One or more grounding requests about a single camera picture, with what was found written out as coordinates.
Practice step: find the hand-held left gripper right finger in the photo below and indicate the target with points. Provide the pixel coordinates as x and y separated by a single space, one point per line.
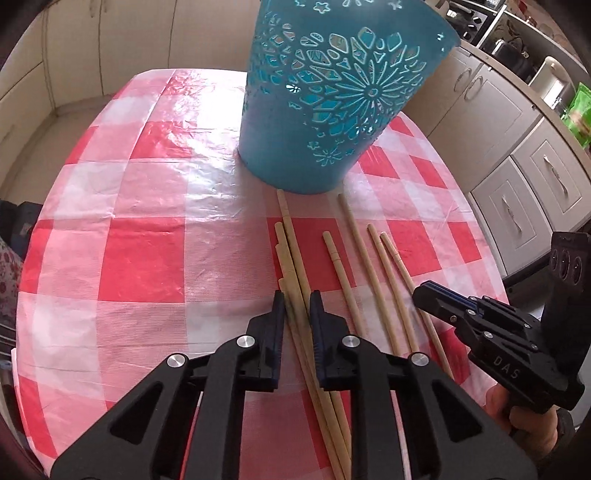
318 341

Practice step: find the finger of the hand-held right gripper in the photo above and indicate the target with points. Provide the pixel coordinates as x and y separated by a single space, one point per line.
438 307
461 295

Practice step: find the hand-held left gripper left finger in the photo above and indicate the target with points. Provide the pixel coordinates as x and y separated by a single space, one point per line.
277 332

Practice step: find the group of wooden chopsticks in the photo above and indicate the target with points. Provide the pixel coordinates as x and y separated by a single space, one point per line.
295 277

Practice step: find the blue perforated plastic basket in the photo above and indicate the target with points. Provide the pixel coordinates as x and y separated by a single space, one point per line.
286 147

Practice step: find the person's right hand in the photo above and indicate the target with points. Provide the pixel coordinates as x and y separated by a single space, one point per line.
531 429

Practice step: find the red white checked tablecloth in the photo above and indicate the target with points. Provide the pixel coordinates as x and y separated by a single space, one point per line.
138 254

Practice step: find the cream kitchen base cabinets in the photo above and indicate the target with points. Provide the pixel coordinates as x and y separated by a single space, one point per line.
508 115

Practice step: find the beige kitchen countertop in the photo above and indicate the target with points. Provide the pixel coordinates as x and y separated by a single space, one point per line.
526 94

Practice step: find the green packet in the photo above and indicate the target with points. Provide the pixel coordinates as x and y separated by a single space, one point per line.
579 110

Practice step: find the white electric kettle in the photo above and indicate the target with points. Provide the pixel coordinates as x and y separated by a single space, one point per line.
551 76

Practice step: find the dark cooking pot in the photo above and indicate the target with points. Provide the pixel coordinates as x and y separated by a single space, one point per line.
512 57

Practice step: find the black toaster oven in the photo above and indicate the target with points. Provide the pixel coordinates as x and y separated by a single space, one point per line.
468 21

